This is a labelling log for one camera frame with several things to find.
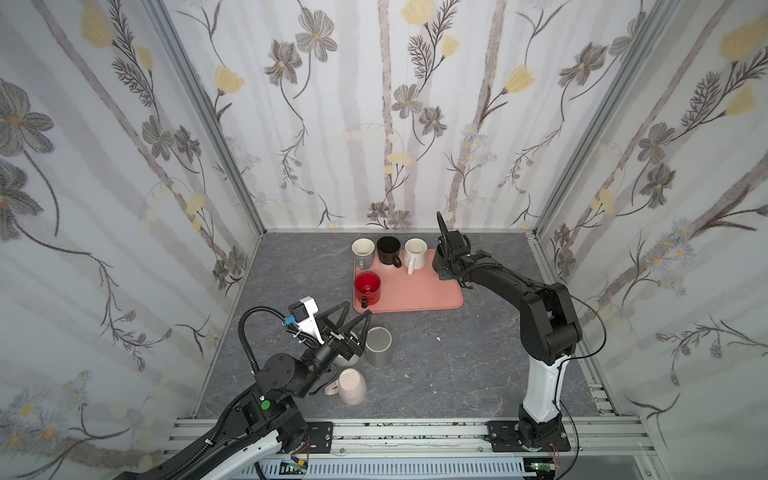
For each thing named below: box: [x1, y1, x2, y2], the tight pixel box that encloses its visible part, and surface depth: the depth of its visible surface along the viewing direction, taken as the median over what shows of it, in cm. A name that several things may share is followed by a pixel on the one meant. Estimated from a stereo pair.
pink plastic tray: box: [354, 249, 464, 314], surface depth 106 cm
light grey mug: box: [351, 237, 376, 270], surface depth 104 cm
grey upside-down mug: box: [365, 326, 393, 368], surface depth 82 cm
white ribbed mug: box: [404, 237, 428, 275], surface depth 107 cm
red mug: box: [354, 270, 381, 309], surface depth 97 cm
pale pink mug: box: [325, 368, 368, 406], surface depth 76 cm
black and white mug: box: [376, 236, 402, 269], surface depth 106 cm
